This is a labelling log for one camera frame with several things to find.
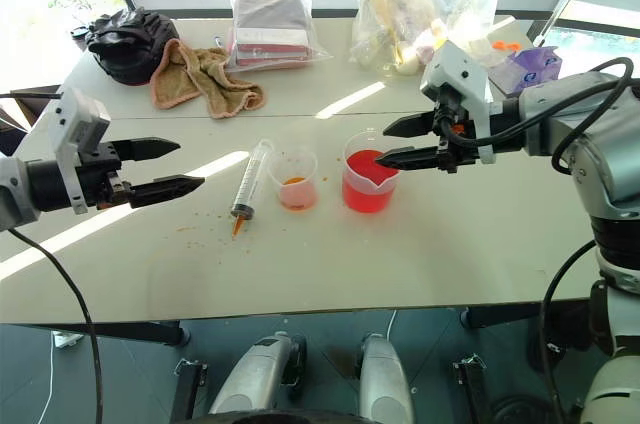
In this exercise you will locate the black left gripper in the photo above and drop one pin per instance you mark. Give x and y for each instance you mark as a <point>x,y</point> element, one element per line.
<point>102,179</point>

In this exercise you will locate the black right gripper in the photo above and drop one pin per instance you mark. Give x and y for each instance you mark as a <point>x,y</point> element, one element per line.
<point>457,149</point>

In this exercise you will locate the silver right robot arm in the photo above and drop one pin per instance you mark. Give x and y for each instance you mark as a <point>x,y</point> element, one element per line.
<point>615,164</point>

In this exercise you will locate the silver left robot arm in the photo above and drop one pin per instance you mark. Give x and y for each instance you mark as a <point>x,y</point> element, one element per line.
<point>15,189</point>

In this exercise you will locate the beaker with red liquid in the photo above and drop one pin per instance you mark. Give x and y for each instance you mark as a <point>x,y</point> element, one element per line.
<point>367,189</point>

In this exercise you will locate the clear plastic syringe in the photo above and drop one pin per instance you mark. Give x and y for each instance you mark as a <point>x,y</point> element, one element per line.
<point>251,179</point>

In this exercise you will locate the small clear plastic cup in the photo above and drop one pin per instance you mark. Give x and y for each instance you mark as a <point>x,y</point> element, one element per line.
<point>295,189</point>

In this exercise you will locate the beige pink-edged towel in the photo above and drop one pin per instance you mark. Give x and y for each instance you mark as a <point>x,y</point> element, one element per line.
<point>210,79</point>

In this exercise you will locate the clear bag with yellow items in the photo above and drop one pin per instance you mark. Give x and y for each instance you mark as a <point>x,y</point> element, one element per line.
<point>390,29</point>

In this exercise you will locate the black crumpled bag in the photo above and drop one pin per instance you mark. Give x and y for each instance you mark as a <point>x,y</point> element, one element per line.
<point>130,44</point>

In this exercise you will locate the small orange plastic piece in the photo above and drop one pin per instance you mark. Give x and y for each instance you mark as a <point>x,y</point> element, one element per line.
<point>502,45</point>

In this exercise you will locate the purple cardboard box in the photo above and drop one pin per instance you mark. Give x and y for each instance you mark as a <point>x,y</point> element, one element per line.
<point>530,69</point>

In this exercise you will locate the clear plastic flask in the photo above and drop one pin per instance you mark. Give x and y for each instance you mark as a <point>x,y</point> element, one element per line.
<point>480,14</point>

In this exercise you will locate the clear bag with folded cloths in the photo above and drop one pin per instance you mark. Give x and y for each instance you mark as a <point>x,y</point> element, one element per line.
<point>272,29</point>

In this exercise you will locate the white power strip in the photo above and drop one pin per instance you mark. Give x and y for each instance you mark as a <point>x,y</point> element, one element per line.
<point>67,339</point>

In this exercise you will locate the silver left robot leg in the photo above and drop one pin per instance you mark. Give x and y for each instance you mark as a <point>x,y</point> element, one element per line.
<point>255,374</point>

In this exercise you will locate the silver robot leg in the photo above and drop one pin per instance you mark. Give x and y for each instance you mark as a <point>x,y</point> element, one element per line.
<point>382,379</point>
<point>255,374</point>

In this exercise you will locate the silver right robot leg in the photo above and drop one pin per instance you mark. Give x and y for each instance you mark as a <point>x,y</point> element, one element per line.
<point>382,379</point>

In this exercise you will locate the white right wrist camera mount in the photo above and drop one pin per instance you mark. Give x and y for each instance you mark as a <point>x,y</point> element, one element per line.
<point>462,69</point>

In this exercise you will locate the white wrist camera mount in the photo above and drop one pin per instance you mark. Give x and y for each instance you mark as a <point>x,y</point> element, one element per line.
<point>80,116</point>
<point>462,69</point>

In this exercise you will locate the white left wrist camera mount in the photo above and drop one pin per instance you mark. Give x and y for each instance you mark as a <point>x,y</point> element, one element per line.
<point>80,116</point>

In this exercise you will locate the black table leg frame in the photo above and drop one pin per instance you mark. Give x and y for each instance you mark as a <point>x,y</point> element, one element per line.
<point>470,389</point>
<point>187,389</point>

